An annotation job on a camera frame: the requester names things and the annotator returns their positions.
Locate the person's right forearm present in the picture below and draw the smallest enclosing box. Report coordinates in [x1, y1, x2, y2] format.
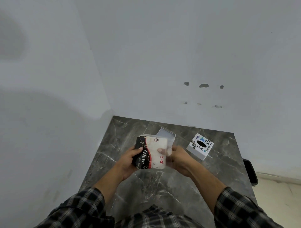
[188, 164, 285, 228]

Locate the Dove tissue plastic pack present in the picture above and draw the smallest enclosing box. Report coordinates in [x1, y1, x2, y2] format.
[132, 134, 177, 170]

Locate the person's plaid shirt torso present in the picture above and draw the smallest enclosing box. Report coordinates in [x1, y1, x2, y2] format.
[113, 204, 205, 228]

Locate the white stickered tissue box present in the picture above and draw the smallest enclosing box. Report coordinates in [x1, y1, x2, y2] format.
[186, 133, 214, 161]

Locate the black trash bin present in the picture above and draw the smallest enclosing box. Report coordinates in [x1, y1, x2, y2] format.
[242, 158, 259, 187]

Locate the person's right hand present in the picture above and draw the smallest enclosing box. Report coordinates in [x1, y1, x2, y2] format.
[157, 145, 196, 178]

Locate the white box lid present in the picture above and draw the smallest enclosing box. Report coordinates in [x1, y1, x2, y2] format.
[156, 127, 177, 143]

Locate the person's left hand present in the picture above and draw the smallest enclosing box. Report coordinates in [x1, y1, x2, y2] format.
[114, 147, 144, 181]

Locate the person's left forearm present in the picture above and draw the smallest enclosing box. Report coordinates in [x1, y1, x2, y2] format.
[35, 162, 125, 228]

